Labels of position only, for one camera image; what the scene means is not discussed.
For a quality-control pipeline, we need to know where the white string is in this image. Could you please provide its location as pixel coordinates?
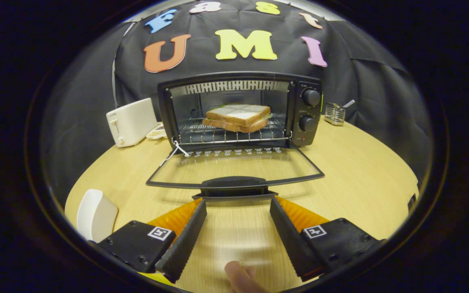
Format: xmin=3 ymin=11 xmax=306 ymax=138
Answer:
xmin=161 ymin=140 xmax=191 ymax=165

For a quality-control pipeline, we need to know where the black backdrop cloth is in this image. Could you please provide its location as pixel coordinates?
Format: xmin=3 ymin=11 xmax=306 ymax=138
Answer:
xmin=41 ymin=0 xmax=434 ymax=204

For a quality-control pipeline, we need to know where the white pop-up toaster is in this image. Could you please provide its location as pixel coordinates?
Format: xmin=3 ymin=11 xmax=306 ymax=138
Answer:
xmin=106 ymin=98 xmax=158 ymax=148

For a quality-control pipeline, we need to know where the toast sandwich with lettuce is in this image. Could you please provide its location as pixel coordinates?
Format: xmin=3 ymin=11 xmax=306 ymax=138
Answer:
xmin=202 ymin=103 xmax=273 ymax=133

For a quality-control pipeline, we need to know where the small dish of nuts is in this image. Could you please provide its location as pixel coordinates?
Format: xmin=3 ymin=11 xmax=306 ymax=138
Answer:
xmin=146 ymin=122 xmax=167 ymax=140

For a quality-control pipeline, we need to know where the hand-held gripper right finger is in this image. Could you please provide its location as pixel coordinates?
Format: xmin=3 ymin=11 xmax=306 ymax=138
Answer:
xmin=270 ymin=196 xmax=386 ymax=282

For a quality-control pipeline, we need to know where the white plastic dish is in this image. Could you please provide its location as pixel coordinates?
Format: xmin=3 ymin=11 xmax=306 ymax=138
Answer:
xmin=77 ymin=189 xmax=118 ymax=243

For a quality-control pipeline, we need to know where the black toaster oven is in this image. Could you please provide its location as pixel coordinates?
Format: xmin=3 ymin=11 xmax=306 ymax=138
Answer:
xmin=146 ymin=72 xmax=325 ymax=201

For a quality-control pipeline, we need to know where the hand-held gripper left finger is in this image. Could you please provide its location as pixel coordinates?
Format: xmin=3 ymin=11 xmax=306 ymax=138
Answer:
xmin=96 ymin=198 xmax=208 ymax=284

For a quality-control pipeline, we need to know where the wire mesh holder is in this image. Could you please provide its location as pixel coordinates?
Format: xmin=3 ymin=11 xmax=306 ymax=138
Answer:
xmin=324 ymin=102 xmax=346 ymax=126

